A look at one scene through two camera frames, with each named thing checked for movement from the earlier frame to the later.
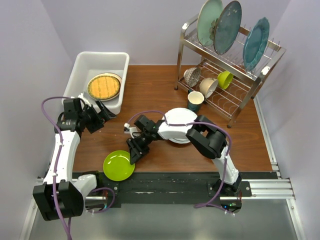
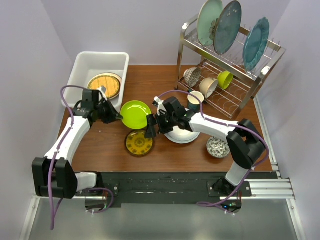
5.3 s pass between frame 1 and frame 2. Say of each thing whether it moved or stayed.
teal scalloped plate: stayed
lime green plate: moved
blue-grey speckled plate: stayed
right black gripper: moved
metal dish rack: stayed
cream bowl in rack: stayed
